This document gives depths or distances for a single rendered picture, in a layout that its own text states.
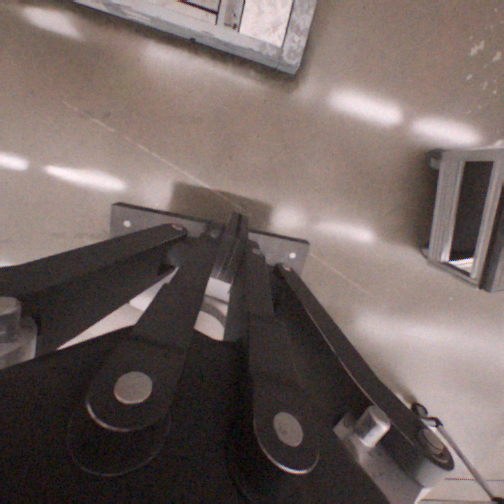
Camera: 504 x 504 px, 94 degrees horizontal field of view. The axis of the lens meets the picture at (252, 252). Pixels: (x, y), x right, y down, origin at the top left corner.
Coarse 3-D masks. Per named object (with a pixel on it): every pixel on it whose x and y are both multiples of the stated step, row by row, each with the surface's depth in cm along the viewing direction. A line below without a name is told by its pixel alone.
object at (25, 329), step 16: (0, 304) 5; (16, 304) 5; (0, 320) 5; (16, 320) 5; (32, 320) 5; (0, 336) 5; (16, 336) 5; (32, 336) 5; (0, 352) 5; (16, 352) 5; (32, 352) 5; (0, 368) 5
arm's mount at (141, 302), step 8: (168, 280) 58; (216, 280) 58; (232, 280) 58; (152, 288) 58; (208, 288) 59; (216, 288) 59; (224, 288) 59; (144, 296) 59; (152, 296) 59; (216, 296) 59; (224, 296) 59; (136, 304) 60; (144, 304) 60
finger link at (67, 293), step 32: (64, 256) 7; (96, 256) 7; (128, 256) 8; (160, 256) 11; (0, 288) 5; (32, 288) 5; (64, 288) 6; (96, 288) 7; (128, 288) 9; (64, 320) 7; (96, 320) 8
